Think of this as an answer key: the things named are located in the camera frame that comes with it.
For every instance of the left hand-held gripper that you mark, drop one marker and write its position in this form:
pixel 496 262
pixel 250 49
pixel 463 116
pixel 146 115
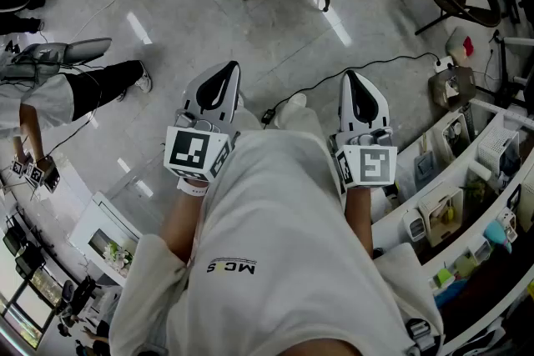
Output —
pixel 196 150

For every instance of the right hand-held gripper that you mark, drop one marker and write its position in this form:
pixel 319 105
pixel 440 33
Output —
pixel 371 166

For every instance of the person's right forearm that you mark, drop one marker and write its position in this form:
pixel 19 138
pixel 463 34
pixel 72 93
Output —
pixel 359 217

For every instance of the person's left forearm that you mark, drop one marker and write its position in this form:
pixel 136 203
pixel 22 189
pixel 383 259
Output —
pixel 181 225

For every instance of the person's white trousers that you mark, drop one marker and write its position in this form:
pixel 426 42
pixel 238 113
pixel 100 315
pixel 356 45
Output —
pixel 292 116

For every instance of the grey dustpan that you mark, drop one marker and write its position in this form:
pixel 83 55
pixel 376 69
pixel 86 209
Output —
pixel 424 166

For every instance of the white power strip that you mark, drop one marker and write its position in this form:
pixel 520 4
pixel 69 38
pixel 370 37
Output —
pixel 443 64

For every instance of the white wristwatch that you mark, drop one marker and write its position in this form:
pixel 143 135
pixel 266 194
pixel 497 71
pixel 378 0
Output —
pixel 191 188

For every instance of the brown bag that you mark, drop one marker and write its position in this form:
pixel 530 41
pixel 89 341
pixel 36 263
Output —
pixel 456 89

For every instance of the white shelf unit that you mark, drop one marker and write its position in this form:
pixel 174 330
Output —
pixel 454 175

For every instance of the beige and red item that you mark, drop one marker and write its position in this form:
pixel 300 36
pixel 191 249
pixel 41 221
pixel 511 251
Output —
pixel 456 46

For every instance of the small white appliance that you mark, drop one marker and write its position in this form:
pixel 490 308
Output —
pixel 414 225

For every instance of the white perforated basket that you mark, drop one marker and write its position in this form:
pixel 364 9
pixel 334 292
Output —
pixel 494 146

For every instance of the person's white shirt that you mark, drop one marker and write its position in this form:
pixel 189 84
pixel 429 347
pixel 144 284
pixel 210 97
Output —
pixel 283 242

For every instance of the white low cabinet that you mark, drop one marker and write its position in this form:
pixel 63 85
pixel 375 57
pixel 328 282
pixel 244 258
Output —
pixel 89 221

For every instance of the black equipment stands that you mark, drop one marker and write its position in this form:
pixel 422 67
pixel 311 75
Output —
pixel 511 12

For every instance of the white flowers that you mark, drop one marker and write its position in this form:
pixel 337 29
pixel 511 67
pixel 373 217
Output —
pixel 119 258

